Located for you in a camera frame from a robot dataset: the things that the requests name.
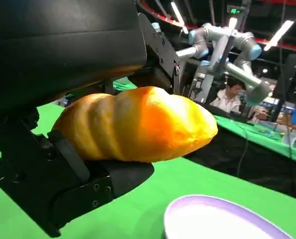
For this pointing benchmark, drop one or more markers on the white ceiling light bar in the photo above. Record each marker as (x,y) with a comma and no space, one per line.
(278,36)
(179,16)

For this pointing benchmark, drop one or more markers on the green workshop table cloth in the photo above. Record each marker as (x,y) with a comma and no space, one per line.
(260,135)

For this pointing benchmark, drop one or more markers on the orange white toy bread roll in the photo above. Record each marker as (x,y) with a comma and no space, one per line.
(143,127)

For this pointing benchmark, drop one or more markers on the lilac plate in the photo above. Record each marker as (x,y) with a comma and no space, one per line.
(212,219)

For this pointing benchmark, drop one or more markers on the green exit sign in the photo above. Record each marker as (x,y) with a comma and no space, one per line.
(234,10)

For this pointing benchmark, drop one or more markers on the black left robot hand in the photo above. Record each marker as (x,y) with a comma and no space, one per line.
(50,44)

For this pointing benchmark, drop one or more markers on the person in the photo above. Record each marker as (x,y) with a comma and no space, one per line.
(226,98)

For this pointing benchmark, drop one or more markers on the black table skirt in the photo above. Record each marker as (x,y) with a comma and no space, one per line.
(262,164)

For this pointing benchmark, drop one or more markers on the black monitor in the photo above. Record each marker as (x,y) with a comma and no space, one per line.
(291,77)

